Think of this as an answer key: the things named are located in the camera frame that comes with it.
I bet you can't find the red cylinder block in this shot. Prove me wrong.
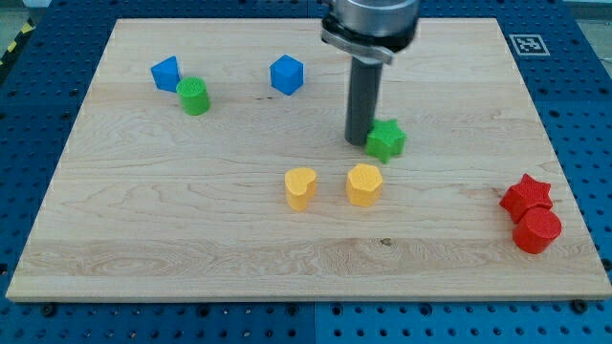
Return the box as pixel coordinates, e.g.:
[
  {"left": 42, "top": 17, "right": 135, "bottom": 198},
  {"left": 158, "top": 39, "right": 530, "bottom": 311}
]
[{"left": 513, "top": 207, "right": 562, "bottom": 254}]

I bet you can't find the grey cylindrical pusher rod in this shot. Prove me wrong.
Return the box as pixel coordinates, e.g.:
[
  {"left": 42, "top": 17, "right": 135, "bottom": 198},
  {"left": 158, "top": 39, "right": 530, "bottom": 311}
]
[{"left": 344, "top": 56, "right": 383, "bottom": 146}]

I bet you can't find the blue triangular block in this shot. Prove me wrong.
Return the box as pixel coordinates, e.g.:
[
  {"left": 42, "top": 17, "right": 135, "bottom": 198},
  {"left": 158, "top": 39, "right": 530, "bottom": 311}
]
[{"left": 150, "top": 55, "right": 182, "bottom": 93}]

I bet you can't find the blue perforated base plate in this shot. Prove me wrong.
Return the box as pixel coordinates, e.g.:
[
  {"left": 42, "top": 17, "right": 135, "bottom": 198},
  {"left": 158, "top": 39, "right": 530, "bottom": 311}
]
[{"left": 1, "top": 1, "right": 611, "bottom": 343}]

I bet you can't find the green cylinder block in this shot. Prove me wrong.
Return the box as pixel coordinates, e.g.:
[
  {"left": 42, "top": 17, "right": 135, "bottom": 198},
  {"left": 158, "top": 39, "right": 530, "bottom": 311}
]
[{"left": 176, "top": 76, "right": 210, "bottom": 116}]

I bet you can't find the yellow hexagon block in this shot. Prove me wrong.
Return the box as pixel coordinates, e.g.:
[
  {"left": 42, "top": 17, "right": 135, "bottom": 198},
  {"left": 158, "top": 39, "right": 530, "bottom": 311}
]
[{"left": 346, "top": 163, "right": 383, "bottom": 207}]

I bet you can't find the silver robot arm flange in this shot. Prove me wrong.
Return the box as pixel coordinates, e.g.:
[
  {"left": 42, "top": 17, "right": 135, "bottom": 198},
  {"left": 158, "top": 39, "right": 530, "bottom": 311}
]
[{"left": 321, "top": 0, "right": 420, "bottom": 65}]

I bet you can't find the green star block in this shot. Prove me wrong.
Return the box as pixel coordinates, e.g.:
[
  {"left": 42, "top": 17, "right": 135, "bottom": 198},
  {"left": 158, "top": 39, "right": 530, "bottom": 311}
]
[{"left": 365, "top": 119, "right": 406, "bottom": 163}]

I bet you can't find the light wooden board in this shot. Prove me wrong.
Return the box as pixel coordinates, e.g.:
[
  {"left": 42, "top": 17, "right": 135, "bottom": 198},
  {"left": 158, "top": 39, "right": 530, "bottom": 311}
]
[{"left": 7, "top": 18, "right": 611, "bottom": 303}]

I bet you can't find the blue cube block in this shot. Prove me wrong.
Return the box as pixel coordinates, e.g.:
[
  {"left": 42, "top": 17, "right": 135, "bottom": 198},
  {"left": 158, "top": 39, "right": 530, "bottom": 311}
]
[{"left": 270, "top": 54, "right": 304, "bottom": 96}]

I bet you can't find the white fiducial marker tag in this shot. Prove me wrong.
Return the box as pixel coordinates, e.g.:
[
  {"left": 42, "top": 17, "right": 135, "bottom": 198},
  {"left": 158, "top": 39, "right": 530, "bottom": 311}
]
[{"left": 510, "top": 33, "right": 550, "bottom": 56}]

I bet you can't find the yellow heart block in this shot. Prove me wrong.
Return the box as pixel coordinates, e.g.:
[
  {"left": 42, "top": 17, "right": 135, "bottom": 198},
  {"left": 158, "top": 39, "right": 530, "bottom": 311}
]
[{"left": 284, "top": 167, "right": 317, "bottom": 211}]

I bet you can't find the red star block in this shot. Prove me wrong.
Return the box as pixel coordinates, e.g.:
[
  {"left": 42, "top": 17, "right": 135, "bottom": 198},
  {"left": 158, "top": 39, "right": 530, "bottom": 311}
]
[{"left": 499, "top": 174, "right": 553, "bottom": 224}]

